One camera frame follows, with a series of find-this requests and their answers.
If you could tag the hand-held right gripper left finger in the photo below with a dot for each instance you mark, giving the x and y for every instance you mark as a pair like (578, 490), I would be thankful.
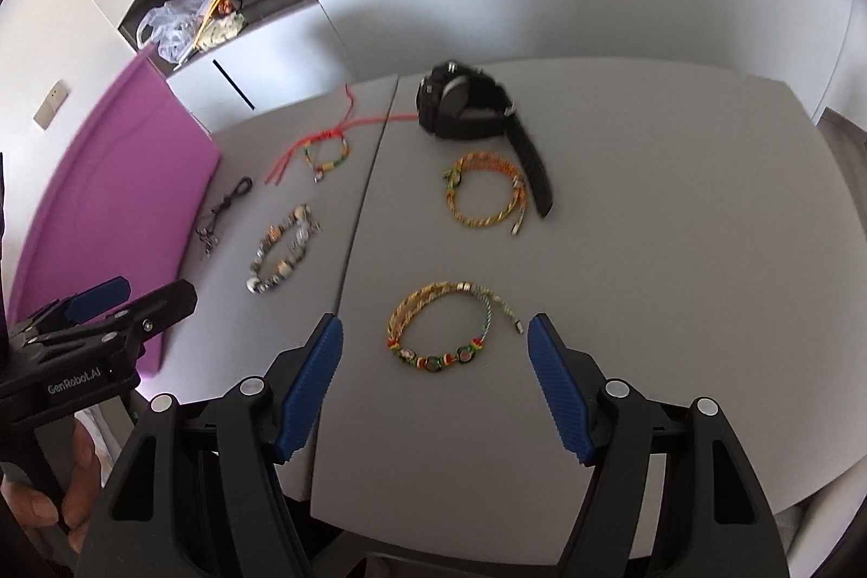
(308, 388)

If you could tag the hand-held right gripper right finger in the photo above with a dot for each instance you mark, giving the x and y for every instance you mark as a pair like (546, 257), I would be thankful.
(562, 388)

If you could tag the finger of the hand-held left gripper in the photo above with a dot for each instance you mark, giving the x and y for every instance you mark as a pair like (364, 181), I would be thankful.
(101, 293)
(159, 307)

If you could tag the pink plastic tub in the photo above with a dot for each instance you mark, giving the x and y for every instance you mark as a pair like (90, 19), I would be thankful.
(115, 165)

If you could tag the black wrist watch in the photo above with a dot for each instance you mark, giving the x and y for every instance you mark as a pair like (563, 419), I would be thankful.
(460, 107)

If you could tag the person's left hand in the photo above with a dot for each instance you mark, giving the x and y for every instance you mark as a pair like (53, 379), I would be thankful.
(80, 469)

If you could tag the clear plastic bag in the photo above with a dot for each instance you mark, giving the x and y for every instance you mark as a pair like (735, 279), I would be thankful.
(169, 19)

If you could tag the yellow patterned pouch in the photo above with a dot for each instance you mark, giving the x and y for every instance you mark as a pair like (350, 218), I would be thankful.
(220, 29)

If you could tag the beige wall switch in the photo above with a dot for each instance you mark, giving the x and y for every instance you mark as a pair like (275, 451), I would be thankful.
(51, 104)

